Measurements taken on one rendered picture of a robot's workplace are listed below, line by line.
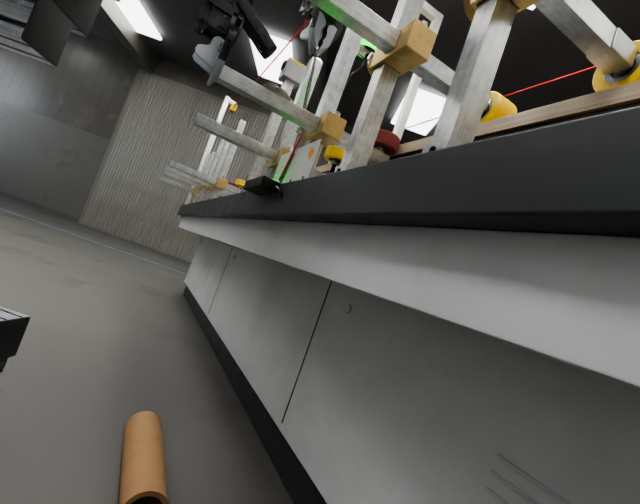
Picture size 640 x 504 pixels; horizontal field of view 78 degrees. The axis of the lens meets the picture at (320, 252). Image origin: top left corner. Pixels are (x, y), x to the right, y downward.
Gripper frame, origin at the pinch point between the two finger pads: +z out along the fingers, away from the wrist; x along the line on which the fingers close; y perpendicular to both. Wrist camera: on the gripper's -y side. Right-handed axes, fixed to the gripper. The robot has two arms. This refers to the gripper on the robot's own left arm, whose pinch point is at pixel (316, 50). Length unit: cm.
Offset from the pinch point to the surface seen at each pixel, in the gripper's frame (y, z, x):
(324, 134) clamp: -8.4, 18.6, -4.0
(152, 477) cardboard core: -14, 92, 10
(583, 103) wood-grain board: -56, 11, -8
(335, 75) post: -1.9, 2.3, -6.3
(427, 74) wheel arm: -30.6, 7.0, -3.2
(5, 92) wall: 876, -52, -8
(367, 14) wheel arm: -26.0, 5.0, 11.2
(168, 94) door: 680, -151, -203
